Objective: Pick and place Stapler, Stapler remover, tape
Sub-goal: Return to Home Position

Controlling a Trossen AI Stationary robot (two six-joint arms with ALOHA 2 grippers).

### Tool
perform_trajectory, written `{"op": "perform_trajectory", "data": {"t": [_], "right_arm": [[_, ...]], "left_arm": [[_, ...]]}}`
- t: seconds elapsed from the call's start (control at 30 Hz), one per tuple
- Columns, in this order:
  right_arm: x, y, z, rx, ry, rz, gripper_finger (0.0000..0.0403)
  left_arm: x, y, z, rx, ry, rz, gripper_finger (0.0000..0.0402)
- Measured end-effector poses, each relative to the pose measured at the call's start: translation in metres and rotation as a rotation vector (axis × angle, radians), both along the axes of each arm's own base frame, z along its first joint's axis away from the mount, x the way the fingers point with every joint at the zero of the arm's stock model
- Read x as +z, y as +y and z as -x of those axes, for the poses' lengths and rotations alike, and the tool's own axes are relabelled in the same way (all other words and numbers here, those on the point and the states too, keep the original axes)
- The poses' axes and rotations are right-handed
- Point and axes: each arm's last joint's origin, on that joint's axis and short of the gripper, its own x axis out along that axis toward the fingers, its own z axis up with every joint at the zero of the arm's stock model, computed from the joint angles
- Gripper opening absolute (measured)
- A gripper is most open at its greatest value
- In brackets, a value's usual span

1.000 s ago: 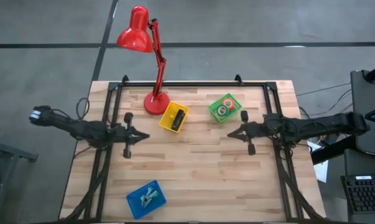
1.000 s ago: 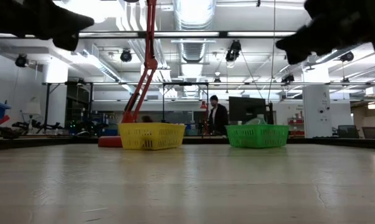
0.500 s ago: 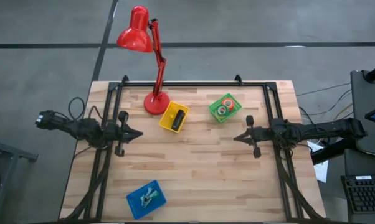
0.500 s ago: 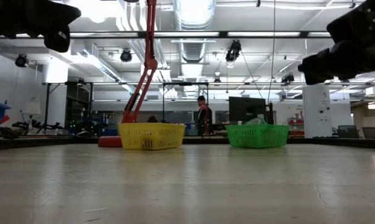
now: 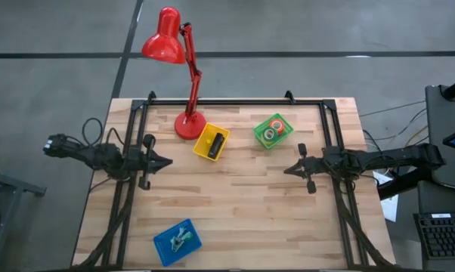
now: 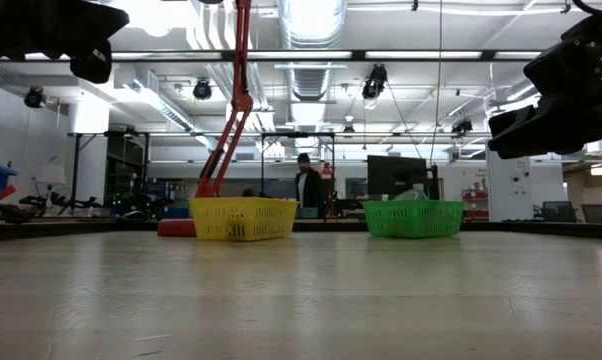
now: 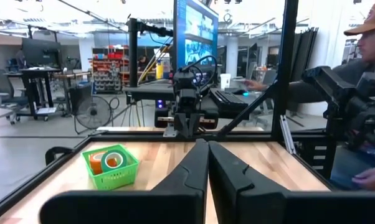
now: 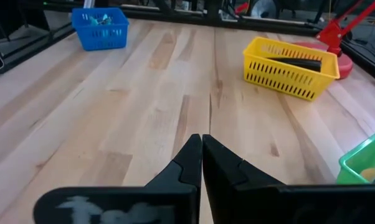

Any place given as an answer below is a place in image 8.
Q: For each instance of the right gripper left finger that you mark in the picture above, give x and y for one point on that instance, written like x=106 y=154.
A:
x=187 y=168

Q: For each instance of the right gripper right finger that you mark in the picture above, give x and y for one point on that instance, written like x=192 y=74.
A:
x=221 y=174

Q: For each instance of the black stapler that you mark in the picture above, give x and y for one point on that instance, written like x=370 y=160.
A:
x=302 y=63

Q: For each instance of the yellow tape roll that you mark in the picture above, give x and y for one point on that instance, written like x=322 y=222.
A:
x=368 y=175

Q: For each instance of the yellow plastic basket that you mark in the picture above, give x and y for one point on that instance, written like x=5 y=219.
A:
x=278 y=77

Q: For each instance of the green plastic basket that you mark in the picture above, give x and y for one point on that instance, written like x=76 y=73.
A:
x=349 y=168

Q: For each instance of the blue plastic basket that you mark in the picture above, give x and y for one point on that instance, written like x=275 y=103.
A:
x=100 y=40

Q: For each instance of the silver round dish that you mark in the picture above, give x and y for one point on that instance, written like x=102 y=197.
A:
x=263 y=7

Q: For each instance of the red desk lamp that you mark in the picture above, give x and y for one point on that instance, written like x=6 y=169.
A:
x=330 y=34

